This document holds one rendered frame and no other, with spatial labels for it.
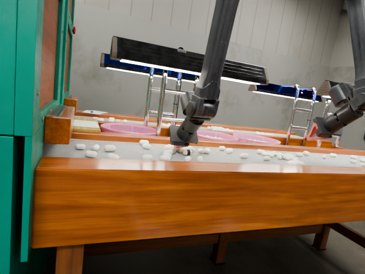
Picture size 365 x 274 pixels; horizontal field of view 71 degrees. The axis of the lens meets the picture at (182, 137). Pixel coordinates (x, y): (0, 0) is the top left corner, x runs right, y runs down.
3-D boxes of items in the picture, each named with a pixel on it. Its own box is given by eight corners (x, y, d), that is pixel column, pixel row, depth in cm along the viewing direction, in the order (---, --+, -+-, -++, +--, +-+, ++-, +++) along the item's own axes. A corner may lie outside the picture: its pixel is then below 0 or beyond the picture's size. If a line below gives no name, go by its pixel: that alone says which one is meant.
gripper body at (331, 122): (310, 119, 90) (328, 107, 84) (331, 122, 94) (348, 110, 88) (318, 135, 87) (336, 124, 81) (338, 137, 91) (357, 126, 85)
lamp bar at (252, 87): (322, 102, 191) (325, 92, 190) (254, 91, 168) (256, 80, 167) (314, 101, 199) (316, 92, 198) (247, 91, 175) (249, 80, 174)
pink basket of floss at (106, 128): (166, 149, 128) (169, 131, 126) (133, 158, 104) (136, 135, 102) (124, 139, 139) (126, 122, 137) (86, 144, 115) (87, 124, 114)
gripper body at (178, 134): (168, 127, 91) (175, 116, 85) (194, 129, 95) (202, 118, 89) (169, 143, 88) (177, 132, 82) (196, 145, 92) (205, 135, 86)
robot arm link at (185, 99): (193, 108, 74) (218, 111, 77) (186, 78, 79) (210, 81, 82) (177, 129, 83) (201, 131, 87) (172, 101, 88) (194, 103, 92)
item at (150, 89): (175, 145, 141) (186, 62, 134) (139, 143, 134) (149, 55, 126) (165, 138, 158) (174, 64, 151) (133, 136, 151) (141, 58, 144)
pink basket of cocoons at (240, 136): (287, 161, 141) (291, 144, 139) (247, 159, 131) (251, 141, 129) (257, 149, 165) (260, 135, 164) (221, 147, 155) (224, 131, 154)
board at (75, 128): (100, 133, 99) (100, 130, 99) (57, 130, 94) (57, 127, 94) (96, 120, 130) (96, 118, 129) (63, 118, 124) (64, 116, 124)
